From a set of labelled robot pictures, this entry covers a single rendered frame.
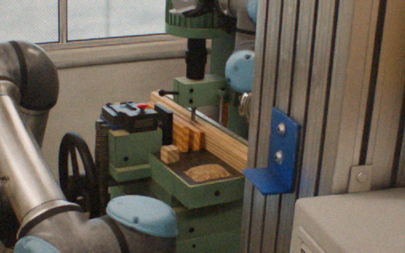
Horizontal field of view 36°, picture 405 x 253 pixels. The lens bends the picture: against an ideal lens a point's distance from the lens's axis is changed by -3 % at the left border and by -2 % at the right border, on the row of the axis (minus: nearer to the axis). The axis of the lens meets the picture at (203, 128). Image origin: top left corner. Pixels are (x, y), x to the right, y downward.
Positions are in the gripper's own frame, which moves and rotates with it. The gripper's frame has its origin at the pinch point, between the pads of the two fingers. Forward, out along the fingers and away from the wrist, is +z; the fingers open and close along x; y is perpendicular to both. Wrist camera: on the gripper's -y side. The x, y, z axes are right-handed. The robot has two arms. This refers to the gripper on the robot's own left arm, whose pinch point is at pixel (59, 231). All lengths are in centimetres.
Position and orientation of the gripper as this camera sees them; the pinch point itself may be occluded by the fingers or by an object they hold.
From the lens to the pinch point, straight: 171.7
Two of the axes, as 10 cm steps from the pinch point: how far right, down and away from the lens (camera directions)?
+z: 7.3, 3.7, 5.7
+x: 4.9, 3.1, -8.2
